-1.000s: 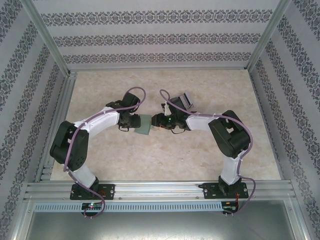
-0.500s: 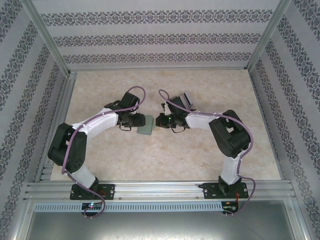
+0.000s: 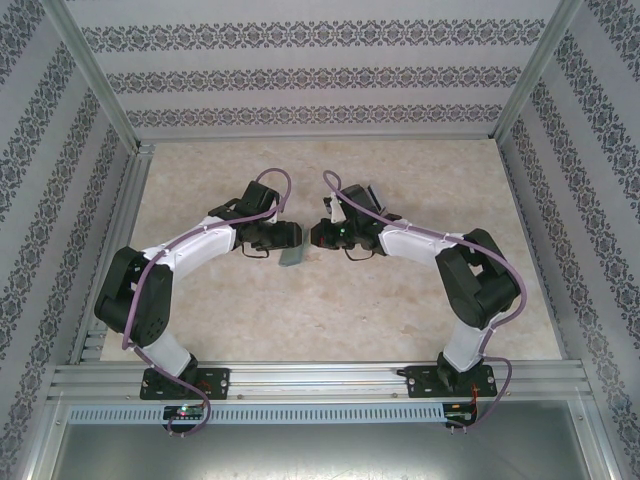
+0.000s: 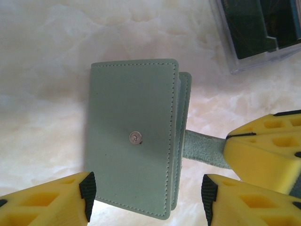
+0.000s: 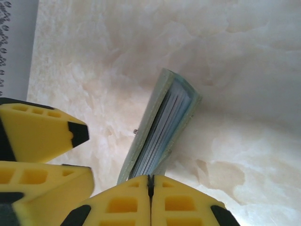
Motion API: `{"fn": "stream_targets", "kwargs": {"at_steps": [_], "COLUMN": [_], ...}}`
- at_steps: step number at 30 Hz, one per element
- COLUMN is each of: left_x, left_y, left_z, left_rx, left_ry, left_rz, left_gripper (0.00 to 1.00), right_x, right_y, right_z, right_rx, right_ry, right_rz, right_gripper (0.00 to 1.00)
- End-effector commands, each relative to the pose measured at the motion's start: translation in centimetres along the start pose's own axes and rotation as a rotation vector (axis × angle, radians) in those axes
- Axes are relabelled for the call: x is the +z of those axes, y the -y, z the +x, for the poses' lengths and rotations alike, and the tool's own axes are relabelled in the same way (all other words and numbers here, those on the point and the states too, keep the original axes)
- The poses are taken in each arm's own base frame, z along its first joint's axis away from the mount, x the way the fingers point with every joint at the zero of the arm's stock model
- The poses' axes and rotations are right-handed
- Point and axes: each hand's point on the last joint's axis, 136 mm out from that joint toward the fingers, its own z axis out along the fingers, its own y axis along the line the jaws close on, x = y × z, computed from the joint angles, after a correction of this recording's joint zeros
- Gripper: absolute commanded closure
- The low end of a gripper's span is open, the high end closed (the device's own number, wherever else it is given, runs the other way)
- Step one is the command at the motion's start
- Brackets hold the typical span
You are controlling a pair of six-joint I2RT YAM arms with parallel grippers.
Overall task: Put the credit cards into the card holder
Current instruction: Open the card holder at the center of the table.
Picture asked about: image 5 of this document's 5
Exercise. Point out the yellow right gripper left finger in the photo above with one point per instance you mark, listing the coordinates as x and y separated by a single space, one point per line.
122 204

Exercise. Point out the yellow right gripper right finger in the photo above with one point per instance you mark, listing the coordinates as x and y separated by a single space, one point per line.
178 207

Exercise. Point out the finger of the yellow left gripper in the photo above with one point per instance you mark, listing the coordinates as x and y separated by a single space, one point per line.
35 134
47 188

